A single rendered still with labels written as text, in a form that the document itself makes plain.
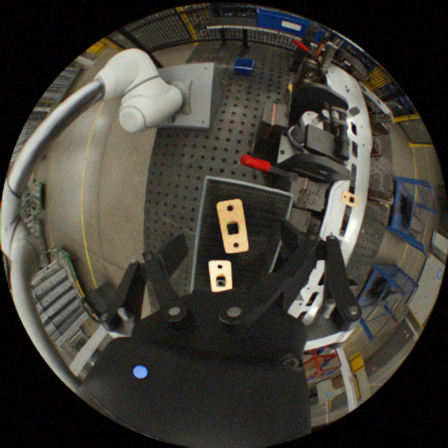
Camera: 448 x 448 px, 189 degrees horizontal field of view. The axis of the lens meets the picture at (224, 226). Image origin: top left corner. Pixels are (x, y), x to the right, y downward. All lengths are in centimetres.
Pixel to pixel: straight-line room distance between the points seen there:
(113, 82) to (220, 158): 57
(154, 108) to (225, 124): 38
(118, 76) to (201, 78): 32
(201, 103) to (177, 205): 49
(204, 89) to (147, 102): 25
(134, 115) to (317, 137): 45
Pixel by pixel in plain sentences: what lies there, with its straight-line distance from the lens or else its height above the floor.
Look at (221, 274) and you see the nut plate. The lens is 28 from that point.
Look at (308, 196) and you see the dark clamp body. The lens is 35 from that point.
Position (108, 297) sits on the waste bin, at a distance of 269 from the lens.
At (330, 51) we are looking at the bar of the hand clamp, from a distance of 58.
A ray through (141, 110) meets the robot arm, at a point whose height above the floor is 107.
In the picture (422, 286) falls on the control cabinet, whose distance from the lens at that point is 830.
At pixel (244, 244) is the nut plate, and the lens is 25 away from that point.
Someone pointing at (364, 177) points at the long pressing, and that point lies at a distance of 59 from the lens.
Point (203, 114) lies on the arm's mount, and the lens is 69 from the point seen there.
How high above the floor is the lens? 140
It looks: 74 degrees down
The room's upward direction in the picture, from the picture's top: 159 degrees counter-clockwise
